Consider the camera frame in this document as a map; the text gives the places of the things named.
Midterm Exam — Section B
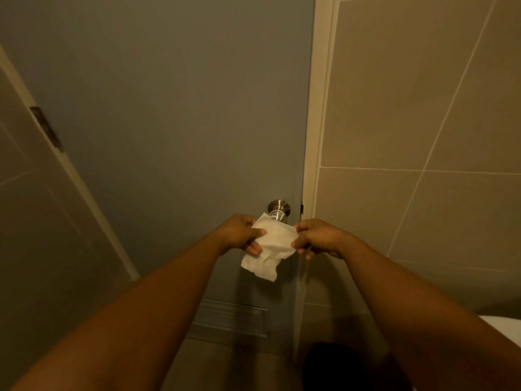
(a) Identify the person's right hand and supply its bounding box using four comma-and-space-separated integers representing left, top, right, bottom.
291, 218, 351, 261

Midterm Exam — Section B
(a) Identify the person's left hand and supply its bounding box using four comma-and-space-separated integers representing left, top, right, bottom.
213, 213, 268, 257

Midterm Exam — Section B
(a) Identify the white wet wipe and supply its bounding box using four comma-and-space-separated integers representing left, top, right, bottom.
240, 213, 300, 282

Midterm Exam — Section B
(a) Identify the person's left forearm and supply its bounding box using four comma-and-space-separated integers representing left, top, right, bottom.
8, 234, 228, 391

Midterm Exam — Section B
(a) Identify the person's right forearm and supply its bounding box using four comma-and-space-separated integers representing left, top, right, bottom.
338, 234, 521, 391

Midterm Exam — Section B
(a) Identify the silver door knob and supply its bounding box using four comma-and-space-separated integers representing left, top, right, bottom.
267, 199, 291, 224

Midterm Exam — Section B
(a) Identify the door vent grille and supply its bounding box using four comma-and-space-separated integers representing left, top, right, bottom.
188, 299, 271, 346

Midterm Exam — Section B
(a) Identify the grey door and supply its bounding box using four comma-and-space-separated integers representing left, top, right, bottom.
0, 0, 316, 357

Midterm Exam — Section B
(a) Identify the black bin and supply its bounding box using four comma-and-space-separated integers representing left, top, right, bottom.
302, 342, 412, 391

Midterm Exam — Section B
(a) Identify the white toilet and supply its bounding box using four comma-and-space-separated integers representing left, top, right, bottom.
478, 315, 521, 348

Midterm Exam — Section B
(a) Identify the dark door hinge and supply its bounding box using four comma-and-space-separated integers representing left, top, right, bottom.
29, 106, 64, 153

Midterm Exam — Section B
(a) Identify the cream door frame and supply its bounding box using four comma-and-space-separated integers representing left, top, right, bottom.
292, 0, 340, 363

